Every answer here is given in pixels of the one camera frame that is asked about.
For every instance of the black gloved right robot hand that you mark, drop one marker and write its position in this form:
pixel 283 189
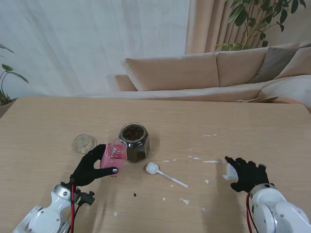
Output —
pixel 252 174

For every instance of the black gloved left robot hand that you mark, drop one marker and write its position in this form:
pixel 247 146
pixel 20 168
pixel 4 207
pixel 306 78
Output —
pixel 85 173

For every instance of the white square jar lid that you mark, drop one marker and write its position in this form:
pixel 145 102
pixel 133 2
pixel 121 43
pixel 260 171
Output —
pixel 229 173

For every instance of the clear glass jar lid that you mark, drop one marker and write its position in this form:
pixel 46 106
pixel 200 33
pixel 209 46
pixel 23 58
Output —
pixel 83 144

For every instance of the pink square coffee jar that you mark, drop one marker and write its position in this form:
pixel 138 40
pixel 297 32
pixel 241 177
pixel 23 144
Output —
pixel 111 161

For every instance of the white plastic spoon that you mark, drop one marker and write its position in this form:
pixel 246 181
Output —
pixel 151 168

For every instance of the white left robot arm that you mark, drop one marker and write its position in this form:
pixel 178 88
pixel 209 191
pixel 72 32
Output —
pixel 46 216

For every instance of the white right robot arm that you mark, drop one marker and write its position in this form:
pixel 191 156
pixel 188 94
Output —
pixel 279 211

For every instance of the glass jar of coffee beans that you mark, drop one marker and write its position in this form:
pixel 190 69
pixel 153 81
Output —
pixel 137 150

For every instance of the flat wooden tray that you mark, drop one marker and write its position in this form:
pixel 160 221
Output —
pixel 264 99

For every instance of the white throw blanket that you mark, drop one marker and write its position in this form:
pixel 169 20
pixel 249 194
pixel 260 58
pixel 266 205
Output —
pixel 289 88

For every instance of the beige planter box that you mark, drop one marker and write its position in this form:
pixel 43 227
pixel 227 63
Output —
pixel 5 109

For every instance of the grey sofa cushion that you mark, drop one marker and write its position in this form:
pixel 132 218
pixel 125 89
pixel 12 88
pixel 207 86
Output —
pixel 274 63

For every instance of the beige fabric sofa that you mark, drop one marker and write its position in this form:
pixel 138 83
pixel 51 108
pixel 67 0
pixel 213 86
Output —
pixel 175 72

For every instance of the sheer white curtain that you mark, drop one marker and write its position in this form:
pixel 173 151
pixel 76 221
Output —
pixel 85 43

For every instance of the small green houseplant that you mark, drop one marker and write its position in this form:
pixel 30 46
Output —
pixel 7 68

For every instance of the beige pleated curtain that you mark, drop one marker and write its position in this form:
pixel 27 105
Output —
pixel 209 24

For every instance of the tall leafy green plant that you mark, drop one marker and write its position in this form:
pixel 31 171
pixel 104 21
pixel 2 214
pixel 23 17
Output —
pixel 245 14

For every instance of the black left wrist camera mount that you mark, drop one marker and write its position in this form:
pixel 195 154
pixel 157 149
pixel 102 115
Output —
pixel 87 199

